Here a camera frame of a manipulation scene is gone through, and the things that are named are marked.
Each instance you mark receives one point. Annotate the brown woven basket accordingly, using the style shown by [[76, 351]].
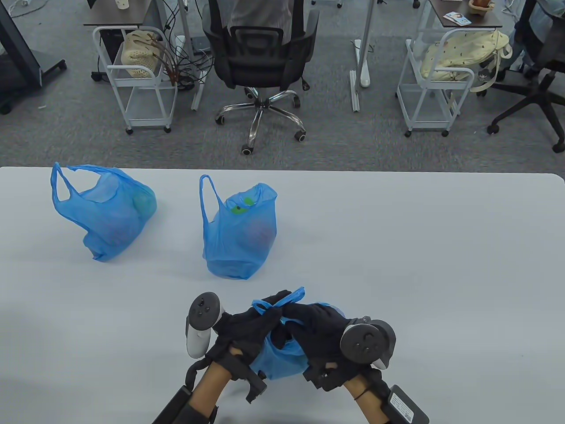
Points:
[[481, 4]]

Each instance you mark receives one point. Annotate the blue plastic bag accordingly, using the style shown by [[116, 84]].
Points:
[[278, 360], [110, 216], [240, 238]]

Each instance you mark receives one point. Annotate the white desk leg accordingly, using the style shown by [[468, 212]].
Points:
[[364, 44], [185, 26]]

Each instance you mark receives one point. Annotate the person's left hand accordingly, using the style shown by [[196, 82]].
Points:
[[247, 327]]

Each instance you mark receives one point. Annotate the pale yellow patterned bag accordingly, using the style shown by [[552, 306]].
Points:
[[463, 51]]

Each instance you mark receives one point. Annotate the person's right hand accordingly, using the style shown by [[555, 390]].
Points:
[[318, 327]]

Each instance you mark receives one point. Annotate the black forearm battery box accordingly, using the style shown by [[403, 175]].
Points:
[[174, 406], [404, 406]]

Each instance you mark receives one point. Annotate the black wheeled stand base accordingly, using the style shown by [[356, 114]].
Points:
[[17, 57]]

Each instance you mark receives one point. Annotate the thin black wrist band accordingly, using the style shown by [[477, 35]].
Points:
[[362, 394]]

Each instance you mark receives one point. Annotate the small printed cards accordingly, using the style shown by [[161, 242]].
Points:
[[457, 18]]

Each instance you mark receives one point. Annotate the small white object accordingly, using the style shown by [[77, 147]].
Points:
[[122, 3]]

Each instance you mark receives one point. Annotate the cream knitted bag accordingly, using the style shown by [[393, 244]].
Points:
[[137, 57]]

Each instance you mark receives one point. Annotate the black handheld controller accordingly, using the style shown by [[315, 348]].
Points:
[[201, 318], [362, 344]]

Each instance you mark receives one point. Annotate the white metal trolley cart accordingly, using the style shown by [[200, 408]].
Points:
[[152, 106], [430, 106]]

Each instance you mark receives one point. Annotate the person's left forearm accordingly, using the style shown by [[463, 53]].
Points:
[[209, 388]]

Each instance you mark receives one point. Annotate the brown topped desk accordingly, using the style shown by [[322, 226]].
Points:
[[114, 15], [481, 20]]

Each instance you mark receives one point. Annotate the person's right forearm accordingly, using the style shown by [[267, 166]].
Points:
[[366, 402]]

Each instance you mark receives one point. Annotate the black mesh office chair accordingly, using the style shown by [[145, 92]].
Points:
[[260, 66]]

